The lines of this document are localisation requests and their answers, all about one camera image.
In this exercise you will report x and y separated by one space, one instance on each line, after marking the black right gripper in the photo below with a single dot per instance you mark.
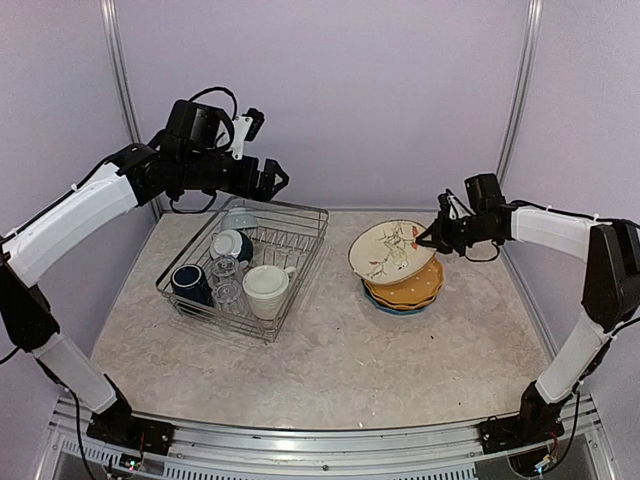
443 235

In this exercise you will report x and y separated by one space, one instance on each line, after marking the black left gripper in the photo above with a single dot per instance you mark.
248 188

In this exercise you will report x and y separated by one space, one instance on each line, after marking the cream plate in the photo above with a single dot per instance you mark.
388 253

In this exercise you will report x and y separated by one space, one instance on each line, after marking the blue polka dot plate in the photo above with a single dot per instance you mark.
393 312

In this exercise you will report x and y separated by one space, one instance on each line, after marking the clear glass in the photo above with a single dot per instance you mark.
228 297
225 268

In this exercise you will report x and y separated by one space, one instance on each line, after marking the cream ribbed mug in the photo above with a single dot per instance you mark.
265 288

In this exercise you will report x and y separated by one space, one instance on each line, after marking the yellow polka dot plate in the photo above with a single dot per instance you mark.
399 306

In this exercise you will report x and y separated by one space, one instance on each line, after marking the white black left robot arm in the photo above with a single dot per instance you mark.
201 148

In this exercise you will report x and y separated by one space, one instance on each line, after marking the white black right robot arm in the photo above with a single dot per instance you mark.
609 249

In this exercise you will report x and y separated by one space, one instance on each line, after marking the light blue patterned bowl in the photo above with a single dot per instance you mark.
240 219

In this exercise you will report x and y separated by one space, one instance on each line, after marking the dark teal bowl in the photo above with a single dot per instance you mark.
232 243

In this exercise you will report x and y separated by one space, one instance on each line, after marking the dark blue mug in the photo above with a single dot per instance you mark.
190 282

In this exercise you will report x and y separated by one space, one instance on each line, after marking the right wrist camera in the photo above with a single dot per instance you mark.
451 207

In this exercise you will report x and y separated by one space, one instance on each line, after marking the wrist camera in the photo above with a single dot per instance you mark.
451 207
246 128

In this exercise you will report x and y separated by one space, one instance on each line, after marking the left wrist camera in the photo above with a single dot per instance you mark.
246 128

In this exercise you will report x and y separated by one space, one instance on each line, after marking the wire dish rack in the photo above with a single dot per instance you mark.
243 269

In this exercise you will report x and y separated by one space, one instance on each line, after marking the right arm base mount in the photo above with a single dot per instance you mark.
507 433

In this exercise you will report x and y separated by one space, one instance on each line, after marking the left aluminium corner post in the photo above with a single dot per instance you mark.
115 50

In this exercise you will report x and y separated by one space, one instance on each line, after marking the aluminium corner post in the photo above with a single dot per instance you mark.
520 94
115 50

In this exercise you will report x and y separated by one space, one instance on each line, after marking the right aluminium corner post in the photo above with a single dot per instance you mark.
520 94

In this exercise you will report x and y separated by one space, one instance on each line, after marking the aluminium front rail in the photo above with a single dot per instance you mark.
201 450

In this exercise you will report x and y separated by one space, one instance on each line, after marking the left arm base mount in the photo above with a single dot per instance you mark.
134 433

